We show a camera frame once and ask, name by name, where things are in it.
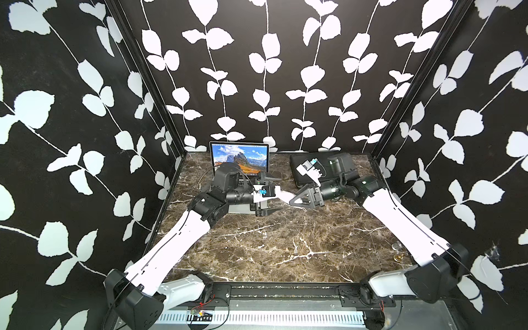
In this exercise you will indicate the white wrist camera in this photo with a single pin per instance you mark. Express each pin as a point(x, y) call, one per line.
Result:
point(264, 193)
point(308, 168)

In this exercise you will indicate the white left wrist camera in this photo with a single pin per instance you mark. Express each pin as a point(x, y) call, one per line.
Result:
point(264, 193)

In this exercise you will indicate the white slotted cable duct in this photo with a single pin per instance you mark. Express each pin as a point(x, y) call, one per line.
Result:
point(274, 318)

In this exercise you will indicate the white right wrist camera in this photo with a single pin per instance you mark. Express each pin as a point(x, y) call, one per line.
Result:
point(308, 168)

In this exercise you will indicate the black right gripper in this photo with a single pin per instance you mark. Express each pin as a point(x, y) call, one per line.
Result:
point(314, 195)

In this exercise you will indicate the clear round table marker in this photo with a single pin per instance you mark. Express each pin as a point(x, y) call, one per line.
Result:
point(397, 246)

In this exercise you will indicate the black flat electronics box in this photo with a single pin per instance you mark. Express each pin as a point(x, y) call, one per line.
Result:
point(329, 164)

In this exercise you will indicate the black front mounting rail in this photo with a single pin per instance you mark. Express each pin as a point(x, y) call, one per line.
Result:
point(345, 294)

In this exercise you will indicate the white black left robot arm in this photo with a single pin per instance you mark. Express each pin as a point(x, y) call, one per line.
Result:
point(136, 295)

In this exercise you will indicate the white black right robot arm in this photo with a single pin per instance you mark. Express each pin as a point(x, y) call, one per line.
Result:
point(439, 265)

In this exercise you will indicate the silver open laptop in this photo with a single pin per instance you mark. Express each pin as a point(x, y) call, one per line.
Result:
point(243, 159)

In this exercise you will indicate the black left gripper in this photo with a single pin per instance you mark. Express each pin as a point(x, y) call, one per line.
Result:
point(265, 211)

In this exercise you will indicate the white wireless mouse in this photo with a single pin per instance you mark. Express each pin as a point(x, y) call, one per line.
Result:
point(284, 196)

